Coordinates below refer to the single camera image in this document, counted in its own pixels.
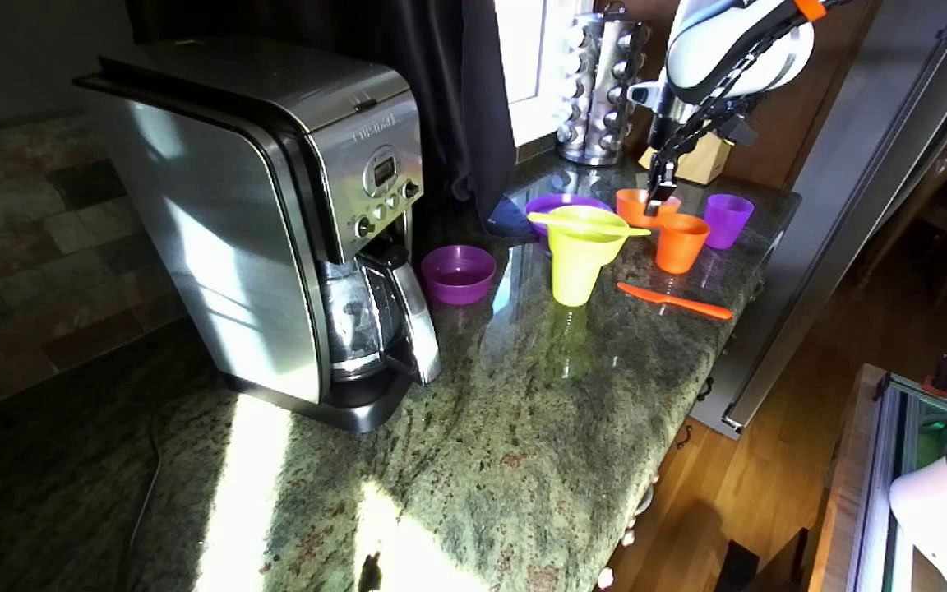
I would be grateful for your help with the black box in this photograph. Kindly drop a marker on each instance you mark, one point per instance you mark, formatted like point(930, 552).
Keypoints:
point(765, 565)

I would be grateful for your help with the metal framed glass cabinet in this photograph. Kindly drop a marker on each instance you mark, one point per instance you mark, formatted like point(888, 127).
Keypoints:
point(879, 480)

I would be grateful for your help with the chrome spice rack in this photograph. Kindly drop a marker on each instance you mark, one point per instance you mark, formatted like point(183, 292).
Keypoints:
point(598, 100)

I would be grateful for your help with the orange plastic cup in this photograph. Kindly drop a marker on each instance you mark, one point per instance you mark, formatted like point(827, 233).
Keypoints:
point(678, 248)

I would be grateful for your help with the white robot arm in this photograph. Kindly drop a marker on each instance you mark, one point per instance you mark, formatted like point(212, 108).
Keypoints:
point(737, 45)

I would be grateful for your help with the stainless steel coffee maker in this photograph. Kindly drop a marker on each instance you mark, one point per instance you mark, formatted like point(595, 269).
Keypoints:
point(230, 200)

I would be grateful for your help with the yellow-green plastic cup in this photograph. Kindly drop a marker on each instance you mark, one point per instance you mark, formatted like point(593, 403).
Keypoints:
point(573, 284)

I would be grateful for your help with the white and black device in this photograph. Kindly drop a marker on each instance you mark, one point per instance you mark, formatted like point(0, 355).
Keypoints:
point(943, 514)

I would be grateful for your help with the yellow-green plastic knife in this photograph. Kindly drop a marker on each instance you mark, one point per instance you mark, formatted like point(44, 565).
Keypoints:
point(638, 233)

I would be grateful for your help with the purple plastic cup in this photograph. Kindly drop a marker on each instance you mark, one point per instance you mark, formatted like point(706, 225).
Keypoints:
point(728, 219)
point(458, 273)

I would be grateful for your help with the stainless steel refrigerator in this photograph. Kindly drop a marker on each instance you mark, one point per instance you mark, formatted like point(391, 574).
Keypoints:
point(856, 176)

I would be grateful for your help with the bright window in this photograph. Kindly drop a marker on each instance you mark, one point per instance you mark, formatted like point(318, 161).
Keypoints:
point(528, 66)

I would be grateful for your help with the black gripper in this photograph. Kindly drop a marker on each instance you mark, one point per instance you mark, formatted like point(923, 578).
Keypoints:
point(706, 120)

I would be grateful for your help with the glass coffee carafe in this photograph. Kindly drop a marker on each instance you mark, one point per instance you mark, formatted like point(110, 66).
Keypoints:
point(360, 324)

